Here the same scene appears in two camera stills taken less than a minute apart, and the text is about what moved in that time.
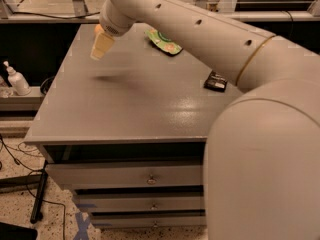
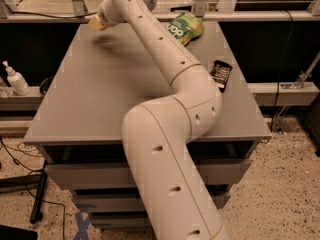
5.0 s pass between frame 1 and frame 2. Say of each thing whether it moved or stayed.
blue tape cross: stayed
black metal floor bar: stayed
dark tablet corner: stayed
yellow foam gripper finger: moved
